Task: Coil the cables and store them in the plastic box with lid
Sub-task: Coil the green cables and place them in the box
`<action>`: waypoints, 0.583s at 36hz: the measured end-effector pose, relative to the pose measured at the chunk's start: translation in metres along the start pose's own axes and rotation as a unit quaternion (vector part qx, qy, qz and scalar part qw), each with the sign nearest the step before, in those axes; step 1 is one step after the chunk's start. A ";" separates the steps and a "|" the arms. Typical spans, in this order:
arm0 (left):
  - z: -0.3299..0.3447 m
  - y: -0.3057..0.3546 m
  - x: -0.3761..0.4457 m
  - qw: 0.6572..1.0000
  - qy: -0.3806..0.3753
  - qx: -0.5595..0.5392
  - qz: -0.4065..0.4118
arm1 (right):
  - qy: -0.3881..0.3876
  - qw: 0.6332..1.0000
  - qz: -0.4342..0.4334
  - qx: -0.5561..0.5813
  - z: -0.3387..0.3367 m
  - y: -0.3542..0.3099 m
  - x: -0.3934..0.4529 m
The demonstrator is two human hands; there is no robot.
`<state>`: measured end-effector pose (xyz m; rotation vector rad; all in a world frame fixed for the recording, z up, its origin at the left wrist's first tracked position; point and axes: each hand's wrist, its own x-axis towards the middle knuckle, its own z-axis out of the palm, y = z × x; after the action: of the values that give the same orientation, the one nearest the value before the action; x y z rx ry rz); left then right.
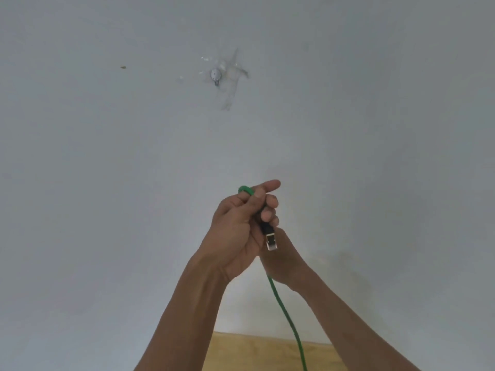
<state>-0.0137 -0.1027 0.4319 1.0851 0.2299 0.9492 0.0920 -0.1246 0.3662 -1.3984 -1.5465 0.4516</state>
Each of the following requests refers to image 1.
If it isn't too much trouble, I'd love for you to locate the person's right hand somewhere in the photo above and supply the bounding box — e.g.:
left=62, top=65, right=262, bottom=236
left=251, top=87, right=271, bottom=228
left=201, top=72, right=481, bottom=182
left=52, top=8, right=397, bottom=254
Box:
left=258, top=227, right=316, bottom=291

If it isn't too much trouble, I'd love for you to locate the person's left hand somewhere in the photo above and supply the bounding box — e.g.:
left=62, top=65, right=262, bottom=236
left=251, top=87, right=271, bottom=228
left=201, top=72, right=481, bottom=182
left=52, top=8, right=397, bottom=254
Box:
left=191, top=179, right=282, bottom=283

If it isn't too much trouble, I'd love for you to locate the green cable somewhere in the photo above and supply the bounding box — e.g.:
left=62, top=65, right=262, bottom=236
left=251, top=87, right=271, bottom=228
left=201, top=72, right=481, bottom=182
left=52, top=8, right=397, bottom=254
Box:
left=237, top=185, right=308, bottom=371

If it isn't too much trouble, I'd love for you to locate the person's left forearm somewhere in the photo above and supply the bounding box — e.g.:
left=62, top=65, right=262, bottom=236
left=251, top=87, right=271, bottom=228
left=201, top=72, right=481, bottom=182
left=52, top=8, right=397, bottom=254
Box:
left=133, top=258, right=233, bottom=371

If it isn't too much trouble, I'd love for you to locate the person's right forearm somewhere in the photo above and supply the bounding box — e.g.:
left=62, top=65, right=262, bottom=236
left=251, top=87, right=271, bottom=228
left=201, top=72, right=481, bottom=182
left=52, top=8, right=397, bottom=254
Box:
left=295, top=271, right=420, bottom=371

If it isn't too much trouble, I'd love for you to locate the taped wall hook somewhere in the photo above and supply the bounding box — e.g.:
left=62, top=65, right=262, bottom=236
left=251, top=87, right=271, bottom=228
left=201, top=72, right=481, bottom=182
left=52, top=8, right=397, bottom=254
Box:
left=176, top=48, right=251, bottom=112

